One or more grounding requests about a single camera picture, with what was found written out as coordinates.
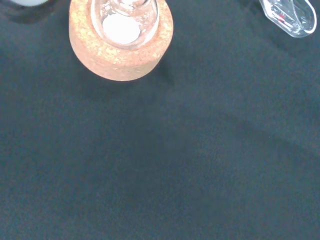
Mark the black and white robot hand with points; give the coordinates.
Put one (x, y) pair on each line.
(30, 2)

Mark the black cloth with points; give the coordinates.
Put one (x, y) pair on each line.
(160, 155)

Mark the glass round-bottom flask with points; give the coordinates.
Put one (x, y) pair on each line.
(122, 30)

